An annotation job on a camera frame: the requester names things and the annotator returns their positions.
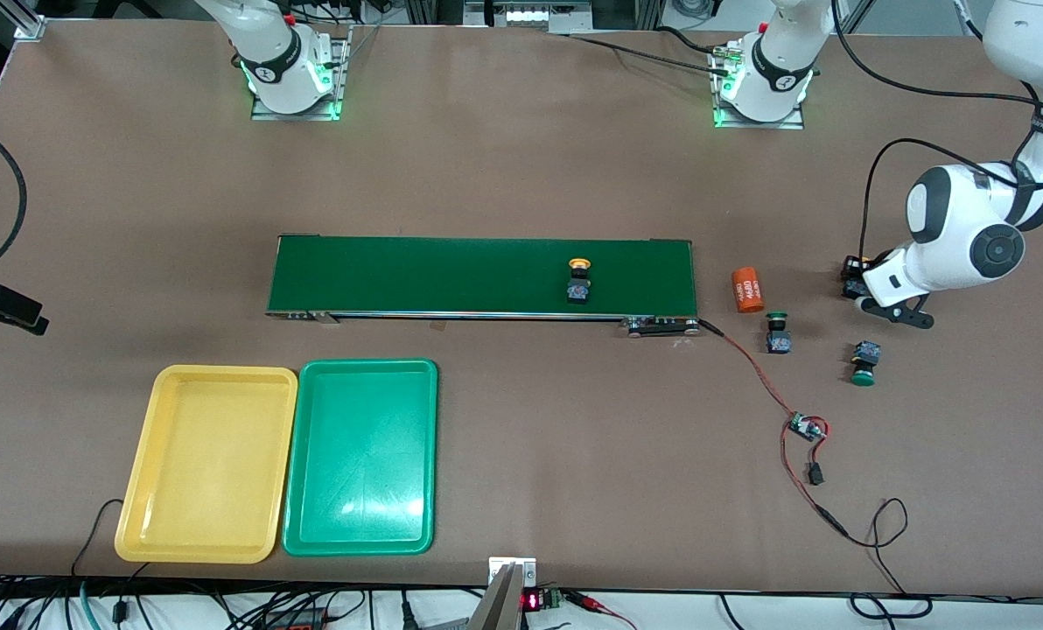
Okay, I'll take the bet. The green push button switch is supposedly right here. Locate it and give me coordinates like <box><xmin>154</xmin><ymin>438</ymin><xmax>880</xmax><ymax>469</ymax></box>
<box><xmin>765</xmin><ymin>309</ymin><xmax>794</xmax><ymax>355</ymax></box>
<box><xmin>849</xmin><ymin>340</ymin><xmax>883</xmax><ymax>388</ymax></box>

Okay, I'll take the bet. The orange cylindrical battery cell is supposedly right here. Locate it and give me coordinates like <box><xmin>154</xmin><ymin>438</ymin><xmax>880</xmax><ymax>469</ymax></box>
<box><xmin>731</xmin><ymin>265</ymin><xmax>767</xmax><ymax>314</ymax></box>

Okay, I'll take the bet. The thin black looped cable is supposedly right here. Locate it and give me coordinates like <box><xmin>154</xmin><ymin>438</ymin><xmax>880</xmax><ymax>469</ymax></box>
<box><xmin>843</xmin><ymin>497</ymin><xmax>934</xmax><ymax>620</ymax></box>

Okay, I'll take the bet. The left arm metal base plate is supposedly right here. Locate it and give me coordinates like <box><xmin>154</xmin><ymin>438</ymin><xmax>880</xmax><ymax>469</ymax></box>
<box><xmin>710</xmin><ymin>44</ymin><xmax>807</xmax><ymax>130</ymax></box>

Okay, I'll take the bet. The short black base cable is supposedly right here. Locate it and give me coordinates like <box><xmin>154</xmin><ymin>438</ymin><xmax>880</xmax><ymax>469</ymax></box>
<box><xmin>657</xmin><ymin>24</ymin><xmax>728</xmax><ymax>58</ymax></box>

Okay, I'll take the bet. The yellow plastic tray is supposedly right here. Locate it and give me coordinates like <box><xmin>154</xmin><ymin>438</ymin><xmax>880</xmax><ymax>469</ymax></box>
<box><xmin>114</xmin><ymin>364</ymin><xmax>299</xmax><ymax>564</ymax></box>

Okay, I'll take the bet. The white electronics box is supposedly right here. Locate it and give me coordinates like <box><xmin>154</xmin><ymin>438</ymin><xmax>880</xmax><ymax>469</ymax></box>
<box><xmin>465</xmin><ymin>0</ymin><xmax>594</xmax><ymax>34</ymax></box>

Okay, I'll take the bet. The red clip lead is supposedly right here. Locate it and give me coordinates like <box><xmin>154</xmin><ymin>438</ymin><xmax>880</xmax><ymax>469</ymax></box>
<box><xmin>565</xmin><ymin>591</ymin><xmax>638</xmax><ymax>630</ymax></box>

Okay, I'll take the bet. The thin red wire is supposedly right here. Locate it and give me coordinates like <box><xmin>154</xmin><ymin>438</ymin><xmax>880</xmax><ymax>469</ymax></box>
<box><xmin>780</xmin><ymin>427</ymin><xmax>829</xmax><ymax>517</ymax></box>

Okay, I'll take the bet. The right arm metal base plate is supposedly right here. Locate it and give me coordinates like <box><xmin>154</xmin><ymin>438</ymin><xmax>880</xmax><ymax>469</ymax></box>
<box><xmin>250</xmin><ymin>26</ymin><xmax>349</xmax><ymax>122</ymax></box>

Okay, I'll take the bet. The long black base cable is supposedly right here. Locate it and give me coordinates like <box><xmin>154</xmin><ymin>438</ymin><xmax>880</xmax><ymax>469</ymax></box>
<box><xmin>565</xmin><ymin>33</ymin><xmax>732</xmax><ymax>78</ymax></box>

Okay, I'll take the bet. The silver mount bracket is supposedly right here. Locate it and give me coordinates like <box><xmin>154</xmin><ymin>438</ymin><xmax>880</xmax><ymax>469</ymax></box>
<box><xmin>488</xmin><ymin>556</ymin><xmax>537</xmax><ymax>585</ymax></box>

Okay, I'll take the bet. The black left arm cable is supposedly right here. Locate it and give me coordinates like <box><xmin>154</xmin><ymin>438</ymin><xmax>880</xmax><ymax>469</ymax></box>
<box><xmin>832</xmin><ymin>0</ymin><xmax>1043</xmax><ymax>263</ymax></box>

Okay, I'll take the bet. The grey metal camera pole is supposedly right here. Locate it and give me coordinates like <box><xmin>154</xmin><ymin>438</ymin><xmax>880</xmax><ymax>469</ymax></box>
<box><xmin>467</xmin><ymin>564</ymin><xmax>524</xmax><ymax>630</ymax></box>

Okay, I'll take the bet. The black connector with short lead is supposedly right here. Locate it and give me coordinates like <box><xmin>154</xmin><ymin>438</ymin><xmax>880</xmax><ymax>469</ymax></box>
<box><xmin>805</xmin><ymin>430</ymin><xmax>831</xmax><ymax>487</ymax></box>

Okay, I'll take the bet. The green conveyor belt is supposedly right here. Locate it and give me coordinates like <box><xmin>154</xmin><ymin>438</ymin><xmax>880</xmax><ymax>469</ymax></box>
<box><xmin>265</xmin><ymin>234</ymin><xmax>702</xmax><ymax>338</ymax></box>

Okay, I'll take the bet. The red black twin wire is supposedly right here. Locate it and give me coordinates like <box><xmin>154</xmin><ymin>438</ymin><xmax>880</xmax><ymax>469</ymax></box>
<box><xmin>721</xmin><ymin>331</ymin><xmax>801</xmax><ymax>419</ymax></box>

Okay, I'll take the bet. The aluminium frame profile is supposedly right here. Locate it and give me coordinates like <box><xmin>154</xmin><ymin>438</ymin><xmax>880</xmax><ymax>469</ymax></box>
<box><xmin>0</xmin><ymin>0</ymin><xmax>47</xmax><ymax>40</ymax></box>

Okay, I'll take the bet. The green plastic tray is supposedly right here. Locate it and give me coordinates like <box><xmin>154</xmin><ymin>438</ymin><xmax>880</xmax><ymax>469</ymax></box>
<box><xmin>281</xmin><ymin>358</ymin><xmax>439</xmax><ymax>557</ymax></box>

